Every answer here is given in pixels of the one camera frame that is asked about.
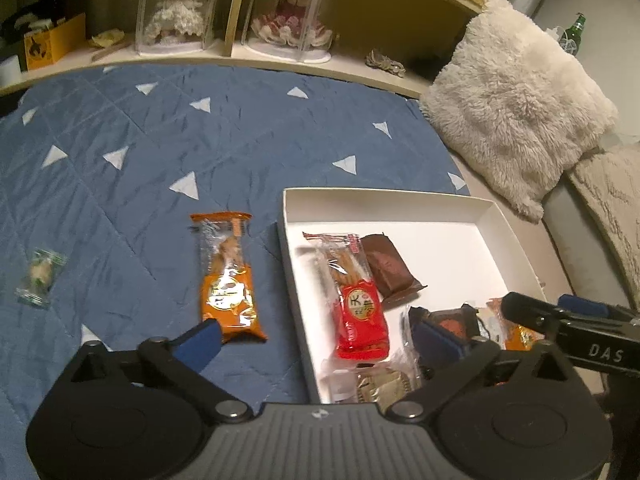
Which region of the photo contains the beige crumpled paper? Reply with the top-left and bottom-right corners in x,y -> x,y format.
90,30 -> 126,49

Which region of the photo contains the small dried flower bunch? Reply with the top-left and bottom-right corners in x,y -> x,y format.
366,49 -> 407,78

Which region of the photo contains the pink dress doll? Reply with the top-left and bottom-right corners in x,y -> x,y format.
251,0 -> 334,50

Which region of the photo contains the red biscuit packet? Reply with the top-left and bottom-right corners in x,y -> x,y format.
301,231 -> 391,361

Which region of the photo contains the green glass bottle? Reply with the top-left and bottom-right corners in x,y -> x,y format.
560,12 -> 587,57

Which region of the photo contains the yellow cardboard box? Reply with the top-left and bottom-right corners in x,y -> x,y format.
24,12 -> 87,71

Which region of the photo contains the pale foil snack packet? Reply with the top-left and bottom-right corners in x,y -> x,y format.
322,354 -> 426,406

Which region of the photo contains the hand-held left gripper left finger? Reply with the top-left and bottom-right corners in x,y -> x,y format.
59,317 -> 256,424

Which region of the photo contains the green white wrapped candy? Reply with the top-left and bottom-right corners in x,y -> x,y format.
14,247 -> 69,309

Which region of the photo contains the dark packet with red circle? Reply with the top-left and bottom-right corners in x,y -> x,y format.
407,304 -> 493,352

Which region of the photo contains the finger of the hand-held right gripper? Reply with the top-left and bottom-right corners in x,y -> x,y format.
556,294 -> 640,321
501,291 -> 563,335

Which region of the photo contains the orange biscuit packet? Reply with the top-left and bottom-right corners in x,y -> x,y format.
189,211 -> 268,345
487,297 -> 542,352

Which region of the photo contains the wooden shelf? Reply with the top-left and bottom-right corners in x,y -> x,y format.
0,0 -> 493,100

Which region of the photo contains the clear acrylic display case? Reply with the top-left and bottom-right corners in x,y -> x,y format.
242,0 -> 353,64
136,0 -> 221,57

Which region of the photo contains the blue quilted blanket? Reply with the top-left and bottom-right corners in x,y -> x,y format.
0,62 -> 472,480

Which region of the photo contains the brown chocolate cake packet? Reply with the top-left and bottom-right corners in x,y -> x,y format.
360,232 -> 429,307

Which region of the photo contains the white roll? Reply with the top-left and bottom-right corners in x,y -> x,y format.
0,57 -> 26,89

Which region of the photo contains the fluffy cream pillow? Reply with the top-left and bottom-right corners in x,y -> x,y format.
419,0 -> 620,223

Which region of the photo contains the white cardboard box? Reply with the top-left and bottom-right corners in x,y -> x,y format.
277,187 -> 548,406

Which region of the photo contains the white dress doll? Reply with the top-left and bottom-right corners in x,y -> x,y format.
145,0 -> 207,45

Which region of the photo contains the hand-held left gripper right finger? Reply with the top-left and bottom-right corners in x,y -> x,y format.
387,317 -> 581,423

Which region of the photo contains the beige knitted cushion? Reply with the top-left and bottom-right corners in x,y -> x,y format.
567,145 -> 640,302

